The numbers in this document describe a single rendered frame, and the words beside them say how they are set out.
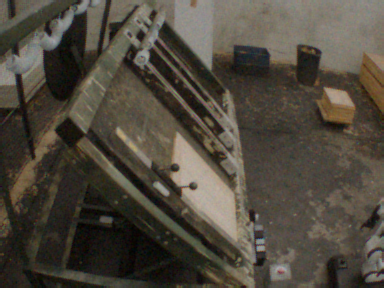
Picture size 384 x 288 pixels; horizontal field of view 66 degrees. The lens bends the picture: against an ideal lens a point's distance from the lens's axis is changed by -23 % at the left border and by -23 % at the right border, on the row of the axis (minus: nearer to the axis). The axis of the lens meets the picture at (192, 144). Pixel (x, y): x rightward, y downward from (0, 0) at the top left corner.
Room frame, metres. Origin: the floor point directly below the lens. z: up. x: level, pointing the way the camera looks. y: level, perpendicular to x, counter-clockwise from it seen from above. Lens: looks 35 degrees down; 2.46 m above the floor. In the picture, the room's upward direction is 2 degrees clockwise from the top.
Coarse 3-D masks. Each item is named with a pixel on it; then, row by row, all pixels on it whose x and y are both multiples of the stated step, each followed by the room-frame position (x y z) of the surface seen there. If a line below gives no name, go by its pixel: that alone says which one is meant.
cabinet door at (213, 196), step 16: (176, 144) 1.63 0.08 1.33; (176, 160) 1.50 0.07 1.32; (192, 160) 1.64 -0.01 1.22; (176, 176) 1.39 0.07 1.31; (192, 176) 1.51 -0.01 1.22; (208, 176) 1.65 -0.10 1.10; (192, 192) 1.39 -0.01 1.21; (208, 192) 1.52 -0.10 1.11; (224, 192) 1.66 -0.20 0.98; (208, 208) 1.39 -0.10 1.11; (224, 208) 1.52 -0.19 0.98; (224, 224) 1.38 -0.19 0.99
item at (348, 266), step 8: (336, 264) 1.55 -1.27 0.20; (344, 264) 1.53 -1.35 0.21; (352, 264) 1.54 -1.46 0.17; (360, 264) 1.52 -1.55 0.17; (336, 272) 1.47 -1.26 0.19; (344, 272) 1.45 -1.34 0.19; (352, 272) 1.45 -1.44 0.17; (360, 272) 1.43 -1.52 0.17; (336, 280) 1.38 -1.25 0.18; (344, 280) 1.36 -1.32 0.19; (352, 280) 1.36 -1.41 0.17; (360, 280) 1.34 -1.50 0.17
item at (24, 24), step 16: (48, 0) 1.63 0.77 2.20; (64, 0) 1.76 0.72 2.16; (16, 16) 1.32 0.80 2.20; (32, 16) 1.34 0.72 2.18; (48, 16) 1.53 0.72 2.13; (0, 32) 1.06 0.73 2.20; (16, 32) 1.18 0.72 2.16; (0, 48) 1.04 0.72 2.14; (80, 64) 1.97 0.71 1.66; (0, 144) 1.02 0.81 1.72; (0, 160) 1.01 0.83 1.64; (0, 176) 1.00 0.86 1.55; (128, 176) 1.98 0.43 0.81; (144, 192) 1.83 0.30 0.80; (16, 224) 1.02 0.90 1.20; (16, 240) 1.00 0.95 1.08; (144, 272) 1.09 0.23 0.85
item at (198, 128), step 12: (132, 36) 1.99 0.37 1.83; (156, 36) 1.97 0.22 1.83; (132, 48) 1.94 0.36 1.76; (132, 60) 1.94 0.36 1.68; (144, 72) 1.94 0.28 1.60; (156, 72) 1.98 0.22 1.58; (156, 84) 1.94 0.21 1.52; (168, 84) 1.99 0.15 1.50; (168, 96) 1.94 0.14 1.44; (180, 108) 1.94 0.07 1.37; (192, 120) 1.94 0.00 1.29; (192, 132) 1.94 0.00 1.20; (204, 132) 1.94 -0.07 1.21; (216, 144) 1.94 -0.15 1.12; (216, 156) 1.94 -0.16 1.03; (228, 156) 1.96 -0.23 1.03; (228, 168) 1.94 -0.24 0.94
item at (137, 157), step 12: (120, 144) 1.24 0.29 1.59; (132, 156) 1.24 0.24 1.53; (144, 156) 1.27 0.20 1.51; (144, 168) 1.24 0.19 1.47; (156, 180) 1.24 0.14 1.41; (180, 204) 1.24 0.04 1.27; (192, 204) 1.27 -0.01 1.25; (204, 216) 1.26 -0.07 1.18; (204, 228) 1.24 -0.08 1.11; (216, 228) 1.25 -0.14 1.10; (228, 240) 1.24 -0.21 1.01
